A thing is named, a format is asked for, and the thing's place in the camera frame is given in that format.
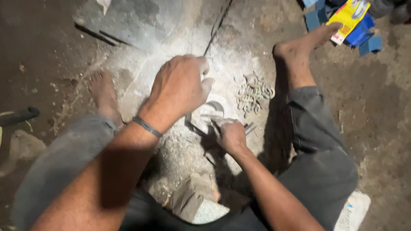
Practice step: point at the black sandal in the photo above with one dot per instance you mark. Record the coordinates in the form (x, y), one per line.
(19, 116)

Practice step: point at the person's right fingers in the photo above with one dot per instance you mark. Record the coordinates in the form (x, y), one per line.
(226, 124)

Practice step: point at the heap of blue boxes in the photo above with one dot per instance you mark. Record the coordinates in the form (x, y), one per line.
(364, 33)

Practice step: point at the grey stone block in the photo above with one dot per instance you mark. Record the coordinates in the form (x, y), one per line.
(196, 199)

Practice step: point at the person's right foot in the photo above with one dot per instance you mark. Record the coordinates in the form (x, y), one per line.
(298, 53)

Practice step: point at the person's left foot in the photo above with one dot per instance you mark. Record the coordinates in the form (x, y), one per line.
(104, 94)

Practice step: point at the white paper scrap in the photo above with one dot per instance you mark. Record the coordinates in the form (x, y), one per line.
(104, 4)

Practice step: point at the dark metal wrist bangle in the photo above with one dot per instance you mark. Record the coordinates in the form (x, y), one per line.
(147, 126)

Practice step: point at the dark round containers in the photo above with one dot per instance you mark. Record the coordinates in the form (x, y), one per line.
(393, 9)

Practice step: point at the grey stone slab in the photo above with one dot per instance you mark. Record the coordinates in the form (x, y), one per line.
(144, 22)

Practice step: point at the person's left hand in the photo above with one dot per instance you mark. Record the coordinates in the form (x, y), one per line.
(176, 89)

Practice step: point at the pile of small metal pieces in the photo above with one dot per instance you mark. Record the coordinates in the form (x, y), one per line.
(254, 94)

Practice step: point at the white round mould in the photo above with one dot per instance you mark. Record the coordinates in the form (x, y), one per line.
(210, 112)

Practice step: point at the person's right hand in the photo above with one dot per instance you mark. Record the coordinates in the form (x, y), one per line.
(233, 138)

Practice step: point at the yellow printed packet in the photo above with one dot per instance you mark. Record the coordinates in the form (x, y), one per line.
(348, 17)

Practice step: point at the brown stone lump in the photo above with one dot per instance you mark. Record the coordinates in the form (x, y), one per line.
(24, 149)

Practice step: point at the grey trousers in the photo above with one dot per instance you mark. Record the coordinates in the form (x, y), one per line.
(321, 166)

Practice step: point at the person's foot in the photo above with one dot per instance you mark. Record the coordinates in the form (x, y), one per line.
(298, 53)
(104, 94)

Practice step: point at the white printed bag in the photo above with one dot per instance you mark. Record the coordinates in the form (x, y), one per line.
(352, 211)

